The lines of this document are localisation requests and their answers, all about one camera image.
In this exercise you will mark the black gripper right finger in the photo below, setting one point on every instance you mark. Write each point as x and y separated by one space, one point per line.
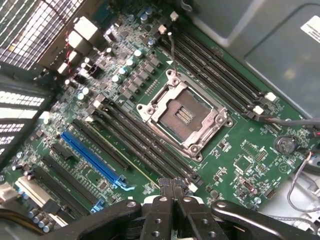
190 220

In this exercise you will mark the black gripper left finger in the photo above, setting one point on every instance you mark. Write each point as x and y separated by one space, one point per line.
160 220

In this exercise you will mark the black RAM slot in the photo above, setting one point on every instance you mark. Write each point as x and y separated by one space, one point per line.
147 143
130 152
212 73
205 78
140 148
225 62
155 138
217 67

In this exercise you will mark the green motherboard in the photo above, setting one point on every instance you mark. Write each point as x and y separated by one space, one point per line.
225 155

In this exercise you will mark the blue expansion slot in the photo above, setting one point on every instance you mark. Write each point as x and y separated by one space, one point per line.
90 156

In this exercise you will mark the long black expansion slot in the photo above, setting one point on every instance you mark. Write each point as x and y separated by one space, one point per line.
100 142
70 181
58 190

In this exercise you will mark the silver CPU socket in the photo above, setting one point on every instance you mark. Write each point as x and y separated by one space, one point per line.
185 112

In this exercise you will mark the short black expansion slot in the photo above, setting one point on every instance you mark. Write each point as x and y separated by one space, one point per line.
61 151

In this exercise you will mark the round coin cell battery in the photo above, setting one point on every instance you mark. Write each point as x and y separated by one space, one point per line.
285 144

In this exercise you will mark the white expansion slot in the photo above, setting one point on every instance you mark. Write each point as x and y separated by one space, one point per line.
35 192

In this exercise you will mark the grey metal PC case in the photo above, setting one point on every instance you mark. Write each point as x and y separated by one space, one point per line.
15 107

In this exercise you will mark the white board connector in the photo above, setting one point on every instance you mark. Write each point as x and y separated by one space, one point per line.
174 15
162 29

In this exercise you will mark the grey metal drive cage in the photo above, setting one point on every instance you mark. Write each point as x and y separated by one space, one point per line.
262 37

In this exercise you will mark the silver rear port block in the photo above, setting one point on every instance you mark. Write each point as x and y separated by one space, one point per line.
80 35

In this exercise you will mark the white label sticker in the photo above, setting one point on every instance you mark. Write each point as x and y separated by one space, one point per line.
312 28

